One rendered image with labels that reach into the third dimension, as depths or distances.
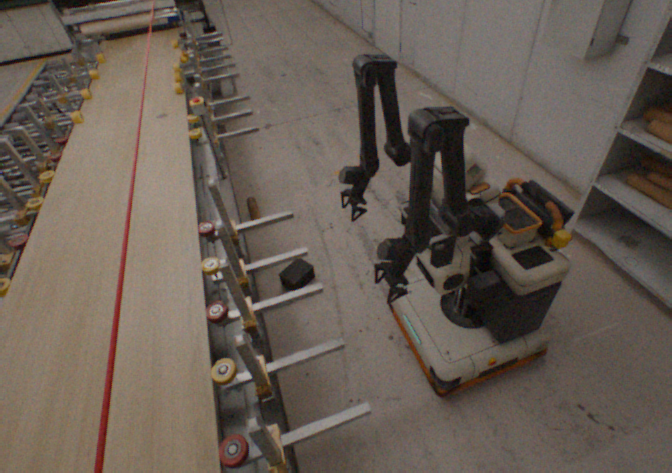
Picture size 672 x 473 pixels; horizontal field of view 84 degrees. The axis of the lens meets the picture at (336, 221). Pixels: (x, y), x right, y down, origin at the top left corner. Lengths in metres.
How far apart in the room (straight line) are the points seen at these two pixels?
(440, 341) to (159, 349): 1.31
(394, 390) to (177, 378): 1.22
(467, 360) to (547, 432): 0.52
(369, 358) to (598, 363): 1.24
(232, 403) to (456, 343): 1.11
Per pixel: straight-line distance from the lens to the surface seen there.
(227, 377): 1.37
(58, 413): 1.60
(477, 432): 2.23
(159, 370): 1.49
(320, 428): 1.32
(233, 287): 1.36
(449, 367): 2.02
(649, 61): 2.55
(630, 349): 2.73
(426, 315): 2.15
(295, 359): 1.44
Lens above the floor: 2.07
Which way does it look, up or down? 42 degrees down
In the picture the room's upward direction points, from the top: 7 degrees counter-clockwise
